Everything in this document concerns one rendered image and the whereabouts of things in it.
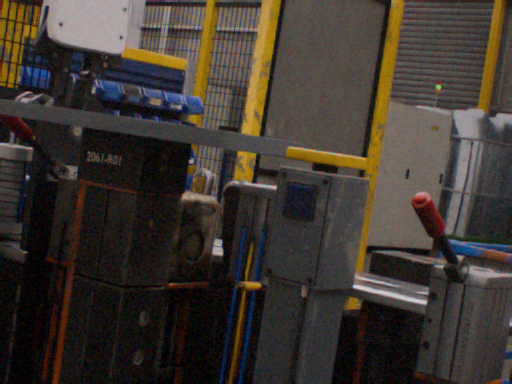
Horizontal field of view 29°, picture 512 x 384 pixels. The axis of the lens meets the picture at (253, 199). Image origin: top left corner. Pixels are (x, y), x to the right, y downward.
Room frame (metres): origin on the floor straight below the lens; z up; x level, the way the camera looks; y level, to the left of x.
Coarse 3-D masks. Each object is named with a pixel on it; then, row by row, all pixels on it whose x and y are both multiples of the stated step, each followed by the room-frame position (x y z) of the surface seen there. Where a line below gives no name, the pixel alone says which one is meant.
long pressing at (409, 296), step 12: (216, 240) 1.57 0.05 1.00; (216, 252) 1.38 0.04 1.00; (360, 276) 1.38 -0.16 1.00; (372, 276) 1.40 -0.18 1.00; (360, 288) 1.24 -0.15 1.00; (372, 288) 1.23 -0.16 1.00; (384, 288) 1.28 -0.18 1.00; (396, 288) 1.30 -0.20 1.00; (408, 288) 1.32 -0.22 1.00; (420, 288) 1.34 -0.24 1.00; (372, 300) 1.23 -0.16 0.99; (384, 300) 1.22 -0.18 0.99; (396, 300) 1.21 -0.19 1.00; (408, 300) 1.20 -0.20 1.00; (420, 300) 1.19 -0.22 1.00; (420, 312) 1.19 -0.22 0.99
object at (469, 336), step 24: (432, 288) 1.05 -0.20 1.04; (456, 288) 1.04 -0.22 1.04; (480, 288) 1.02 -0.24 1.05; (504, 288) 1.06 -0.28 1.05; (432, 312) 1.05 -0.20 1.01; (456, 312) 1.04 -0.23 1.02; (480, 312) 1.02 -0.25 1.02; (504, 312) 1.07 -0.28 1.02; (432, 336) 1.05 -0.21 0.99; (456, 336) 1.04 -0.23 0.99; (480, 336) 1.02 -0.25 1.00; (504, 336) 1.08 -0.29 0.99; (432, 360) 1.05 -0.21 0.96; (456, 360) 1.03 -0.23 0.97; (480, 360) 1.03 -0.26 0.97
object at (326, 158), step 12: (288, 156) 0.99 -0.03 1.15; (300, 156) 0.98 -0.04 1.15; (312, 156) 0.97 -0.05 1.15; (324, 156) 0.96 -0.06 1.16; (336, 156) 0.96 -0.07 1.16; (348, 156) 0.97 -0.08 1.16; (312, 168) 0.99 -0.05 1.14; (324, 168) 0.98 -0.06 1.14; (336, 168) 0.99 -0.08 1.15; (360, 168) 0.99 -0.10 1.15
